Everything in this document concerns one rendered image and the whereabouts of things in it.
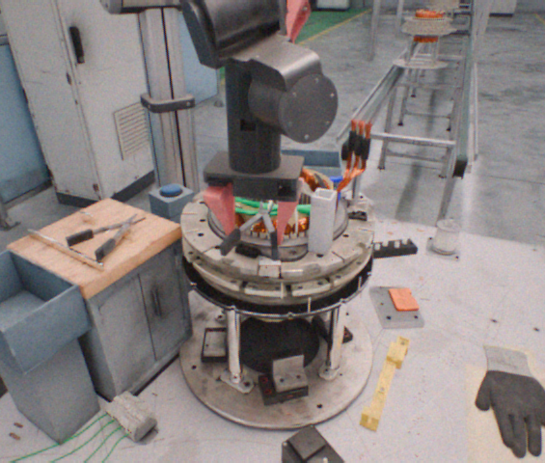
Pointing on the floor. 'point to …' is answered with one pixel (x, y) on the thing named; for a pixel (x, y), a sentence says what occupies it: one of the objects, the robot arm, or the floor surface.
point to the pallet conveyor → (463, 102)
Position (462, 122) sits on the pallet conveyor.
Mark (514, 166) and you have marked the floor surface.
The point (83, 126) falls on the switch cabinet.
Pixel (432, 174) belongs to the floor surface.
